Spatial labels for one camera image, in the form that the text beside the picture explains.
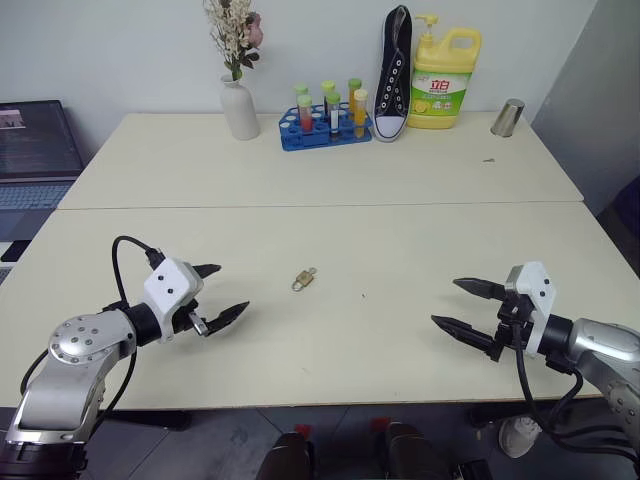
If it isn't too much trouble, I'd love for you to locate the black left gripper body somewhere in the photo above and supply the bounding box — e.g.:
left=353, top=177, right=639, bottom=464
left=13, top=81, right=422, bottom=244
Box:
left=172, top=295, right=210, bottom=337

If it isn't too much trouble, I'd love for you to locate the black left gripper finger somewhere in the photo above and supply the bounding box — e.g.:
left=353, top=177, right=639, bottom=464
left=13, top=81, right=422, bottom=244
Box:
left=203, top=300, right=251, bottom=337
left=192, top=262, right=223, bottom=282

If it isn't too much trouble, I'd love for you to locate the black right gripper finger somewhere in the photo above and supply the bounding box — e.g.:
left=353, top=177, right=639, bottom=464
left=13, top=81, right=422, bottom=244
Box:
left=452, top=277, right=508, bottom=303
left=430, top=314, right=497, bottom=352

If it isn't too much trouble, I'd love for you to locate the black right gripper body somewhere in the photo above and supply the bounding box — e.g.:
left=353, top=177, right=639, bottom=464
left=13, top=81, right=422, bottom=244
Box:
left=487, top=289, right=534, bottom=363

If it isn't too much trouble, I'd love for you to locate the white sneaker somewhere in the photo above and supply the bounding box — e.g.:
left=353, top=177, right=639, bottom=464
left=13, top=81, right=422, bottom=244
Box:
left=497, top=415, right=542, bottom=460

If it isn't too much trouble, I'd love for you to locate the dark rounded shape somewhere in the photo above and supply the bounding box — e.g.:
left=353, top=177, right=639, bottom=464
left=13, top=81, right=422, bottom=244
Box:
left=382, top=421, right=447, bottom=480
left=258, top=431, right=317, bottom=480

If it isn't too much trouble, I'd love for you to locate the dark blue chair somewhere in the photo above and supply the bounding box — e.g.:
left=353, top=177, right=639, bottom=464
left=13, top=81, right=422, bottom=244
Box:
left=596, top=177, right=640, bottom=282

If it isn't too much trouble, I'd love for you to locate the white ceramic vase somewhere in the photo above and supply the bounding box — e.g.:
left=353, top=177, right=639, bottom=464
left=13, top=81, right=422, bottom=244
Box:
left=220, top=74, right=262, bottom=141

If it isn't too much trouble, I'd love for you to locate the upturned steel cup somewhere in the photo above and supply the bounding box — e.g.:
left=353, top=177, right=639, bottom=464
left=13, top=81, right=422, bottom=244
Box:
left=489, top=97, right=527, bottom=138

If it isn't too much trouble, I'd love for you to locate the blue test tube rack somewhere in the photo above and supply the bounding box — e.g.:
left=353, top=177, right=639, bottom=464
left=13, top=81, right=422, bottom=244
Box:
left=278, top=102, right=375, bottom=153

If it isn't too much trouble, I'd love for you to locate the green-capped red liquid tube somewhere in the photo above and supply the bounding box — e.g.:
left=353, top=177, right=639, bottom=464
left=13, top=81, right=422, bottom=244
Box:
left=295, top=94, right=315, bottom=135

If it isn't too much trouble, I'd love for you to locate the black smartphone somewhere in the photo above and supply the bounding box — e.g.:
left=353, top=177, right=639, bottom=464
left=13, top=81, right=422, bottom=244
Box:
left=0, top=239, right=32, bottom=264

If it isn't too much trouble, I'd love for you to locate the green-capped labelled dark tube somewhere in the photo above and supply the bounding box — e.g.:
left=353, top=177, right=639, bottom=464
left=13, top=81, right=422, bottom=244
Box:
left=324, top=90, right=343, bottom=140

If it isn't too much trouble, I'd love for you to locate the yellow detergent pump bottle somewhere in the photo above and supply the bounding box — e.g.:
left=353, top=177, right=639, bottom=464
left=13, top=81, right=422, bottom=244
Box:
left=406, top=12, right=483, bottom=131

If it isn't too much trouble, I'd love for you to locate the open grey laptop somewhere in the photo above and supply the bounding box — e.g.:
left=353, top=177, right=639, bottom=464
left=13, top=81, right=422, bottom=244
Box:
left=0, top=99, right=86, bottom=242

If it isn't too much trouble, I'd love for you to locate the yellow-capped orange liquid tube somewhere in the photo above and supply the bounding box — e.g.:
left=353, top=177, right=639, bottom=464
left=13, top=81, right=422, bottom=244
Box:
left=352, top=88, right=370, bottom=138

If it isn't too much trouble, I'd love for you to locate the black canvas sneaker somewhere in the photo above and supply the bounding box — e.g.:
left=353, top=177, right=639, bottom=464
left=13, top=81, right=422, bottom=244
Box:
left=373, top=4, right=415, bottom=144

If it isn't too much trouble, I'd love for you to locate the grey partition panel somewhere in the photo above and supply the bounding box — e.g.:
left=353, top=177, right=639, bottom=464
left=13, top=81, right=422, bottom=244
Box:
left=528, top=0, right=640, bottom=217

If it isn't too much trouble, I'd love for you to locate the dried flower bouquet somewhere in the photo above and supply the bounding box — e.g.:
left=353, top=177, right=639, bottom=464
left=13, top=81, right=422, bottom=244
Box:
left=202, top=0, right=264, bottom=83

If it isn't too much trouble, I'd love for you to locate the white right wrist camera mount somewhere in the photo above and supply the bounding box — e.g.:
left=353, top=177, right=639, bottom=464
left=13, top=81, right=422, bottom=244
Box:
left=504, top=260, right=559, bottom=359

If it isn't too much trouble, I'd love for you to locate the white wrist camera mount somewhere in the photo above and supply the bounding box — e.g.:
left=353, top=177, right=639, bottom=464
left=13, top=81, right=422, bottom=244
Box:
left=143, top=258, right=205, bottom=345
left=504, top=260, right=559, bottom=359

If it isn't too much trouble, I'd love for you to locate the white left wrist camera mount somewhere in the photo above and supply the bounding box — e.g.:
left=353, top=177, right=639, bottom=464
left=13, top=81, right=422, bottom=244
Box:
left=143, top=258, right=205, bottom=345

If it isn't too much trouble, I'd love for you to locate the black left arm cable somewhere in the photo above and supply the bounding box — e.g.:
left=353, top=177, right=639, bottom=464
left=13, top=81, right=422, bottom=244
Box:
left=19, top=235, right=167, bottom=431

